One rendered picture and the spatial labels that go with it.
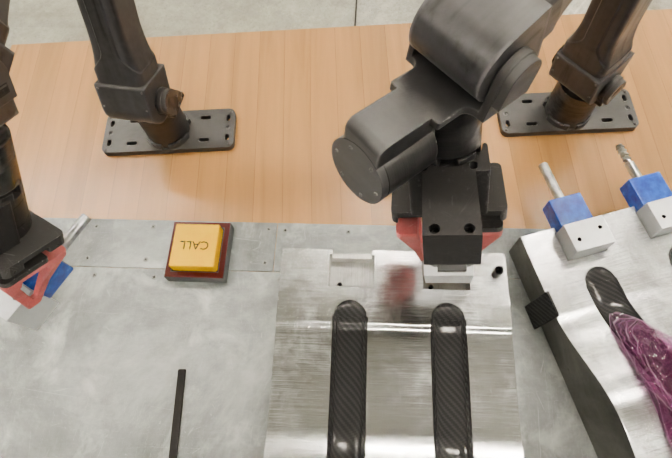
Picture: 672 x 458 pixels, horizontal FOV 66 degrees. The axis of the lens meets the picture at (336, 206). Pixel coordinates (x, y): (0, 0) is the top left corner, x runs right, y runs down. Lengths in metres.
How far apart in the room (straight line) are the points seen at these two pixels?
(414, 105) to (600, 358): 0.38
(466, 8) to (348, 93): 0.49
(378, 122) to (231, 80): 0.54
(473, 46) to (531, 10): 0.04
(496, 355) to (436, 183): 0.25
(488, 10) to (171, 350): 0.54
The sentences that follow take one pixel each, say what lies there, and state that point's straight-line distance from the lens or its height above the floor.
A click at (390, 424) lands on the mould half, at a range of 0.58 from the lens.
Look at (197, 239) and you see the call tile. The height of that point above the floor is 0.84.
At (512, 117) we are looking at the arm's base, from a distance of 0.83.
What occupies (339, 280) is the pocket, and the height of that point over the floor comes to 0.86.
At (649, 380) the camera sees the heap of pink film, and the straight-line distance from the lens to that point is 0.63.
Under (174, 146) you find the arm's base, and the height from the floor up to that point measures 0.81.
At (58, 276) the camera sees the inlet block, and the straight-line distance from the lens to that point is 0.65.
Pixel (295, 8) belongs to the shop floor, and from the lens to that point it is 2.12.
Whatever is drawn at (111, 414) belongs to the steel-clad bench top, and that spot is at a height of 0.80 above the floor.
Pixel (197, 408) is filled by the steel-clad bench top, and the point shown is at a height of 0.80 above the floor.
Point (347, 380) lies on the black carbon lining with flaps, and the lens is 0.59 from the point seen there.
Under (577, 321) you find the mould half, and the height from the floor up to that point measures 0.86.
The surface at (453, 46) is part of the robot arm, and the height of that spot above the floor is 1.20.
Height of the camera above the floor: 1.46
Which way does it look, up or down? 65 degrees down
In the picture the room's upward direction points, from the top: 6 degrees counter-clockwise
